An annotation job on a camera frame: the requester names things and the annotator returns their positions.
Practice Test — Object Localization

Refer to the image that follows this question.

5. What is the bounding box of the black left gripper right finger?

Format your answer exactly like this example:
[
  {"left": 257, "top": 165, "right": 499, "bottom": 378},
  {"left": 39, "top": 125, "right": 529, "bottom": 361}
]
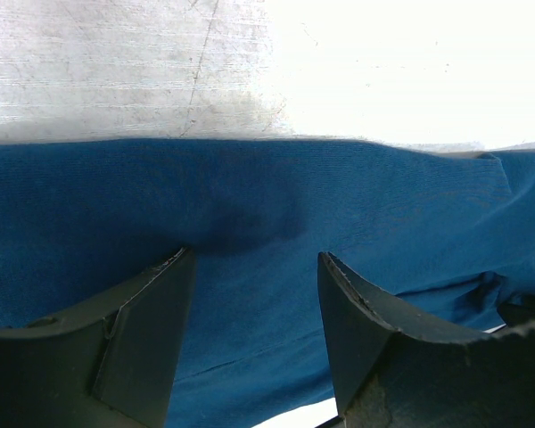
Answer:
[{"left": 317, "top": 252, "right": 535, "bottom": 427}]

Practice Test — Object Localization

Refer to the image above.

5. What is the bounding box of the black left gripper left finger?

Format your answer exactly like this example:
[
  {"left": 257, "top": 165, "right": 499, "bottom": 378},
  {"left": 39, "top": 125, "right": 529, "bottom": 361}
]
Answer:
[{"left": 0, "top": 248, "right": 196, "bottom": 427}]

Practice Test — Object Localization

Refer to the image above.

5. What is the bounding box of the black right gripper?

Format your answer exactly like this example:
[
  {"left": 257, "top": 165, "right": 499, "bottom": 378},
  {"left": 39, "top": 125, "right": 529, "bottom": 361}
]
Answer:
[{"left": 498, "top": 295, "right": 535, "bottom": 329}]

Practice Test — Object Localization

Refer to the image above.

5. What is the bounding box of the blue t shirt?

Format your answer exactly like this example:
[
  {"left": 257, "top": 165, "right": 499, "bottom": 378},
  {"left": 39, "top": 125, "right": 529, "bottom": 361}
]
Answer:
[{"left": 0, "top": 139, "right": 535, "bottom": 427}]

